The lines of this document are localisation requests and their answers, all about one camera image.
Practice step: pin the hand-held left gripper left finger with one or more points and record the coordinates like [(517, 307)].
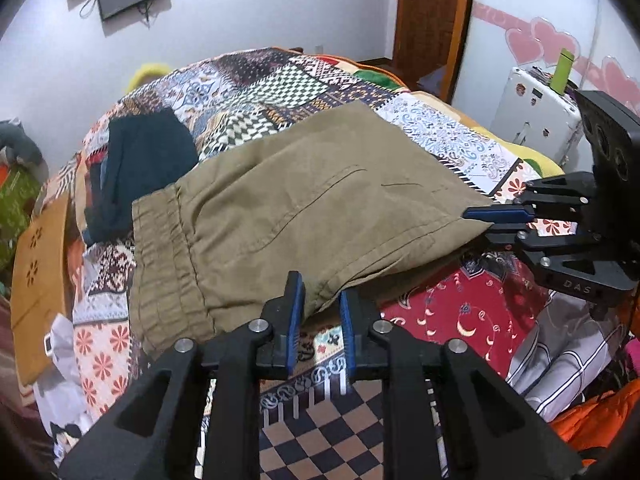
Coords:
[(296, 310)]

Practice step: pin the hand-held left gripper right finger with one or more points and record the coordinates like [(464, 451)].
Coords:
[(345, 325)]

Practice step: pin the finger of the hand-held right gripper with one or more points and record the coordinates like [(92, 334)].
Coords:
[(550, 255), (495, 213)]

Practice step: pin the olive green pants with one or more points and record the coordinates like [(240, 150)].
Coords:
[(300, 200)]

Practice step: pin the white hard suitcase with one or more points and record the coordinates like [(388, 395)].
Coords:
[(535, 115)]

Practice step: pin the patchwork printed bedspread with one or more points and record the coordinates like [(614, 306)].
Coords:
[(440, 320)]

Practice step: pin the grey striped cloth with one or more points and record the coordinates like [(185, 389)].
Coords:
[(565, 355)]

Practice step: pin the green bottle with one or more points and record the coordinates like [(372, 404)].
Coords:
[(562, 70)]

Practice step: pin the orange cloth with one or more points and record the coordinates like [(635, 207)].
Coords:
[(600, 420)]

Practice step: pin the brown wooden door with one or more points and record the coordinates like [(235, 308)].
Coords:
[(430, 15)]

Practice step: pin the dark teal folded garment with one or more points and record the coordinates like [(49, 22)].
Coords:
[(145, 160)]

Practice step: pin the white cloth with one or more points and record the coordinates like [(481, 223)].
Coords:
[(62, 390)]

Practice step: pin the grey plush toy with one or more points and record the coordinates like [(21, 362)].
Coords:
[(17, 142)]

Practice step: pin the pink heart wall decoration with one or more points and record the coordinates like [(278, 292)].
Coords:
[(545, 42)]

